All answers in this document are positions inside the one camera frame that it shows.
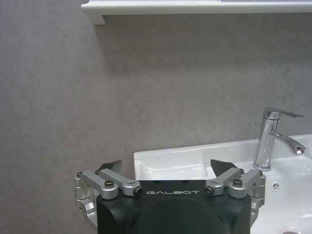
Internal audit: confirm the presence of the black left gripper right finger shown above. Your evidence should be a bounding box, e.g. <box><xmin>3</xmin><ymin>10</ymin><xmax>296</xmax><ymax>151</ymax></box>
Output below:
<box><xmin>204</xmin><ymin>159</ymin><xmax>266</xmax><ymax>226</ymax></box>

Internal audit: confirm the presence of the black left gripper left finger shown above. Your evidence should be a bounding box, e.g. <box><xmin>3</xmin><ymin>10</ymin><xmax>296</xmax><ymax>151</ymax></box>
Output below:
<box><xmin>74</xmin><ymin>159</ymin><xmax>143</xmax><ymax>227</ymax></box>

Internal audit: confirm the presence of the white ceramic washbasin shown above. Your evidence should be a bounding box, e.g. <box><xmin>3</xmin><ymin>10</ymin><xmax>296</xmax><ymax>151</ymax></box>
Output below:
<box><xmin>133</xmin><ymin>134</ymin><xmax>312</xmax><ymax>234</ymax></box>

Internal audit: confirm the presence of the chrome basin faucet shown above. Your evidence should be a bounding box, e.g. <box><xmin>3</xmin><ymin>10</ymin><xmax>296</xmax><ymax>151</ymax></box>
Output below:
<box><xmin>252</xmin><ymin>106</ymin><xmax>306</xmax><ymax>170</ymax></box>

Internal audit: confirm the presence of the chrome basin drain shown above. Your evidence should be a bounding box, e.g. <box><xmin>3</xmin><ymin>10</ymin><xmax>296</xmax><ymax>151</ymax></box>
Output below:
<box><xmin>279</xmin><ymin>226</ymin><xmax>302</xmax><ymax>234</ymax></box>

